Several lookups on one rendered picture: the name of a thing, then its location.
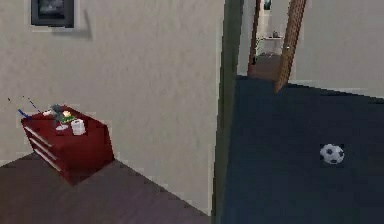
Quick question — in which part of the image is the white table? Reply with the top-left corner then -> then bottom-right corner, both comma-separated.
263,35 -> 285,54

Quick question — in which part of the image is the white mug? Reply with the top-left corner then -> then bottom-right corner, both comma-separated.
70,118 -> 87,136

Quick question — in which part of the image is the brown wooden room door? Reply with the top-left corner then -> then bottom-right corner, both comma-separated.
274,0 -> 308,94

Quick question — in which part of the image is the dark red chest of drawers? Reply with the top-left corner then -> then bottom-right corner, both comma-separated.
20,105 -> 116,187

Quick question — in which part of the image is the grey and green desk lamp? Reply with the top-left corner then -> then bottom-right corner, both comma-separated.
50,104 -> 77,131

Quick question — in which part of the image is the black and white football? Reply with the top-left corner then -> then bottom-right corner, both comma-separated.
319,143 -> 346,165

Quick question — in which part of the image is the blue pen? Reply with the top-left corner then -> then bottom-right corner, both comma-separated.
17,108 -> 32,120

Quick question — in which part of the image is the dark framed wall picture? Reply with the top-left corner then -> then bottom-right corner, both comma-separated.
30,0 -> 76,29

